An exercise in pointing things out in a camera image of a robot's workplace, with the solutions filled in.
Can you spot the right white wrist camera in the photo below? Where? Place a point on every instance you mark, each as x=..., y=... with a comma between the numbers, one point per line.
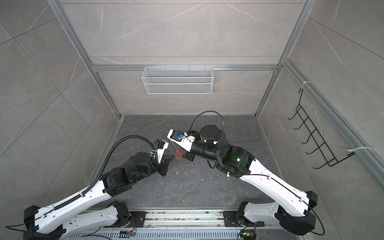
x=182, y=139

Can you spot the white wire mesh basket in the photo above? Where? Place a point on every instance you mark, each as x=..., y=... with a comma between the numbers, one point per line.
x=178, y=80

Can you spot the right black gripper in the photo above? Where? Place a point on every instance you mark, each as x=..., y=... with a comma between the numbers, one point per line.
x=189, y=155

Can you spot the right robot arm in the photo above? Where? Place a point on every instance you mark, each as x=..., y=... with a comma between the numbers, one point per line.
x=291, y=208

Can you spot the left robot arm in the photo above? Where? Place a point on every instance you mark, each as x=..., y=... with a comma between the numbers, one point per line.
x=70, y=216

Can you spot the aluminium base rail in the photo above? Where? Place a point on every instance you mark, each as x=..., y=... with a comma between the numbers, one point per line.
x=173, y=224

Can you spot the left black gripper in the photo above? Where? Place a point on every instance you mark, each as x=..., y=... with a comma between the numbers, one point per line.
x=166, y=159

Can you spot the black wire hook rack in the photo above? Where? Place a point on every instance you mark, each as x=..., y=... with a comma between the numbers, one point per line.
x=315, y=136

